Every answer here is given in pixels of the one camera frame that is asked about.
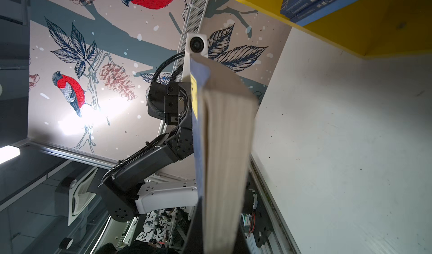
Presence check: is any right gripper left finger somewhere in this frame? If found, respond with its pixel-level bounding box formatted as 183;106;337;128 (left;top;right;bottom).
181;200;204;254

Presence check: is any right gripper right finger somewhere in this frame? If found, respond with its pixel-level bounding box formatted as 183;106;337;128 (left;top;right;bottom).
232;222;251;254

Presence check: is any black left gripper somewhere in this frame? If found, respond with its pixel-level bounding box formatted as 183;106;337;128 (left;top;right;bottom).
164;82;192;125

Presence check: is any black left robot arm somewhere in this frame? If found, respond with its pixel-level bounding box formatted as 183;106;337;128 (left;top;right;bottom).
98;52;194;222

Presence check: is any yellow pink blue bookshelf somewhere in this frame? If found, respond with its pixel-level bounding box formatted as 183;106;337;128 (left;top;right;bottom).
235;0;432;58

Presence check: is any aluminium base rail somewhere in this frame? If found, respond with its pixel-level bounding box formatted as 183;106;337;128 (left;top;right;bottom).
250;157;301;254

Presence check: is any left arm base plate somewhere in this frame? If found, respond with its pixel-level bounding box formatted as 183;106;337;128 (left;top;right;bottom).
241;173;274;248

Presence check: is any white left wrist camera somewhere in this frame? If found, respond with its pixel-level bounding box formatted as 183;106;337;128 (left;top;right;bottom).
181;33;208;82

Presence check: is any white wire mesh basket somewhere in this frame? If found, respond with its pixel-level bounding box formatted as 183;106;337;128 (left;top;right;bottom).
171;0;212;73

